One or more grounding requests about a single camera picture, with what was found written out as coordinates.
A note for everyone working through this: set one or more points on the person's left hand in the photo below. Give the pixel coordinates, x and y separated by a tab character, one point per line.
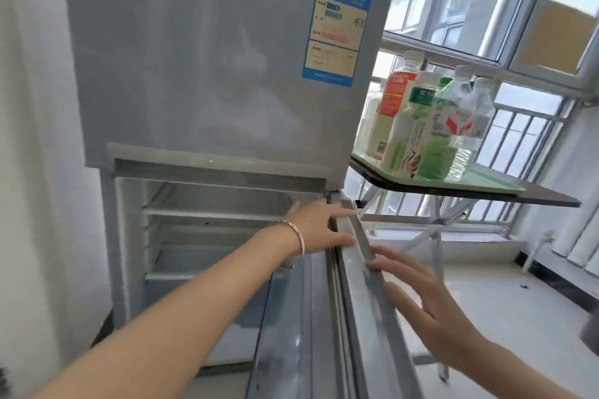
316	230

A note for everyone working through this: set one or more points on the person's right hand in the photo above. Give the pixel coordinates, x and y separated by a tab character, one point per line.
440	314

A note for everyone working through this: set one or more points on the person's right thumb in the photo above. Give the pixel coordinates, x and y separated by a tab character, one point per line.
402	303

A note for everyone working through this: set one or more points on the person's left thumb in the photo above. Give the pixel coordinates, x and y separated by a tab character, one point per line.
339	241

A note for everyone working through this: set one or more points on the person's right middle finger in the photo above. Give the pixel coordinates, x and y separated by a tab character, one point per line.
397	259

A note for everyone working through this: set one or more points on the silver refrigerator door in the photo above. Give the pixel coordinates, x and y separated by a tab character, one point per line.
369	319

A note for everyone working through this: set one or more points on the person's right forearm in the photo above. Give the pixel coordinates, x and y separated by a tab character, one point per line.
524	373

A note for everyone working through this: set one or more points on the person's left forearm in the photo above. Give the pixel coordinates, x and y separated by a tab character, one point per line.
187	319

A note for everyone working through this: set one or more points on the green drink bottle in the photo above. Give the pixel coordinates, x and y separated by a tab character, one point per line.
437	151

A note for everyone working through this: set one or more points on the green tray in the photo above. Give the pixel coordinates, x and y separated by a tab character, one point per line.
486	180

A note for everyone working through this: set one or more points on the pale white drink bottle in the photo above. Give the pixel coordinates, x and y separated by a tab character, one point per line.
369	123

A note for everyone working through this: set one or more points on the white bottle green label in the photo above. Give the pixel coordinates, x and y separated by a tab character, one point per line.
412	132

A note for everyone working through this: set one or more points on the glass refrigerator shelf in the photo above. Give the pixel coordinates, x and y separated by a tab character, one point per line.
210	215

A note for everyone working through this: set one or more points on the clear refrigerator drawer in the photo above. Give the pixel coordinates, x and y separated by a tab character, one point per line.
210	267

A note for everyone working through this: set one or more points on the small white floor pipe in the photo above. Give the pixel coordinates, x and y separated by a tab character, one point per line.
538	249

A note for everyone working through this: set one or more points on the clear water bottle red label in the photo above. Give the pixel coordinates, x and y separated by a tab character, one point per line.
461	132
482	109

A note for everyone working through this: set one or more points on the dark folding table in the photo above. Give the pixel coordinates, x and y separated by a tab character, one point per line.
538	195

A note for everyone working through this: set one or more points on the orange label drink bottle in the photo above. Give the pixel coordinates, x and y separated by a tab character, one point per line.
397	94

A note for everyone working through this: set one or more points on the white balcony railing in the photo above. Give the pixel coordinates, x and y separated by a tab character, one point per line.
519	141

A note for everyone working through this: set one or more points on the white curtain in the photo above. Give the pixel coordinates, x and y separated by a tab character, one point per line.
578	239

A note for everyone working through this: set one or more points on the grey bin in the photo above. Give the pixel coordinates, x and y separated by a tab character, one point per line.
590	333

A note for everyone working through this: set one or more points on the blue energy label sticker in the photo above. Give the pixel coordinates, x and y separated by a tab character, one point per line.
337	29

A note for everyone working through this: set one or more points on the silver refrigerator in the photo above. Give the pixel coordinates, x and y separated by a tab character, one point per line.
196	62

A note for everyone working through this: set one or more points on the white vertical pipe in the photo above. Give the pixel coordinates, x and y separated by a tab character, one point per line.
503	1

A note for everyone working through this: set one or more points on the white window frame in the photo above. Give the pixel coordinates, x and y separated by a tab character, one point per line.
538	71

